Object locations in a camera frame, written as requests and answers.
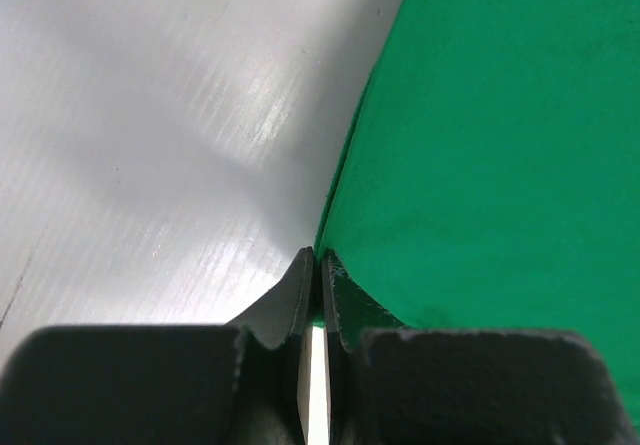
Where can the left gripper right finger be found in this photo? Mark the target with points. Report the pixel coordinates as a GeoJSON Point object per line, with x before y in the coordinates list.
{"type": "Point", "coordinates": [393, 384]}

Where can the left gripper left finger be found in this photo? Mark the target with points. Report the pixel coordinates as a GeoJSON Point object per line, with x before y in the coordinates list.
{"type": "Point", "coordinates": [243, 382]}

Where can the green t shirt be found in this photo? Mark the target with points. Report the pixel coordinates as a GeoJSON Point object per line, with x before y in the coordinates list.
{"type": "Point", "coordinates": [492, 174]}

